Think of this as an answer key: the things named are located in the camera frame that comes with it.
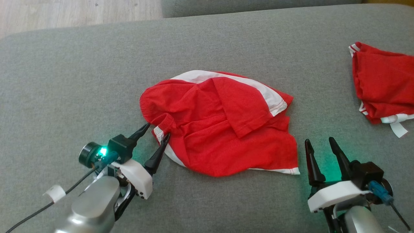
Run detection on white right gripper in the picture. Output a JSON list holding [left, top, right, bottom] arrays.
[[305, 137, 371, 213]]

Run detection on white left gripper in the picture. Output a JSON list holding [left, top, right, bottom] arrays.
[[112, 122, 171, 200]]

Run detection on red garment white stripes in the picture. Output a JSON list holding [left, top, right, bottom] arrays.
[[140, 70, 300, 177]]

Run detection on red shorts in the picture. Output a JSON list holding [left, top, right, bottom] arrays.
[[348, 41, 414, 139]]

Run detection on grey and yellow sofa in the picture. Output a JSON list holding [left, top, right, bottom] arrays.
[[0, 4, 414, 233]]

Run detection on grey sofa seat cushion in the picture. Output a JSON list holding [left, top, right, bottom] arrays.
[[161, 0, 364, 18]]

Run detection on yellow sofa backrest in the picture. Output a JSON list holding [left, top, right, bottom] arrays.
[[362, 0, 414, 7]]

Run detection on white cable clip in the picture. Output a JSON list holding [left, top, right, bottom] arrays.
[[43, 185, 66, 203]]

